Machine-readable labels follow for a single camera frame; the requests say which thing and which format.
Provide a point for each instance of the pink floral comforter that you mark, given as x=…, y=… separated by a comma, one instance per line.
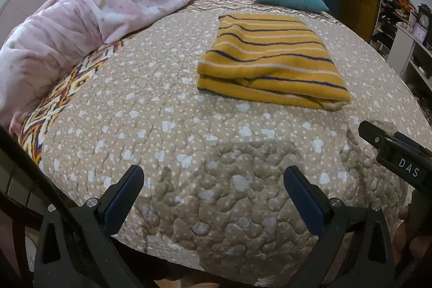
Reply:
x=48, y=44

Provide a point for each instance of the beige dotted quilted bedspread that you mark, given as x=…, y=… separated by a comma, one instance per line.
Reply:
x=213, y=197

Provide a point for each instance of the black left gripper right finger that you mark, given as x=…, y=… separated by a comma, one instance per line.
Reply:
x=369, y=260

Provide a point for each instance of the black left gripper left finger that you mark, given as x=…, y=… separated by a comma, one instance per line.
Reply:
x=75, y=247

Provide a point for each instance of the white shelf unit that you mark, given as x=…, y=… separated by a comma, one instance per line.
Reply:
x=402, y=35

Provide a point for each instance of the yellow striped knit sweater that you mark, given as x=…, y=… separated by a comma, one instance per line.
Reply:
x=273, y=59

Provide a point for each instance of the person's right hand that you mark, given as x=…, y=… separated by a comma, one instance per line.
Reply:
x=404, y=243

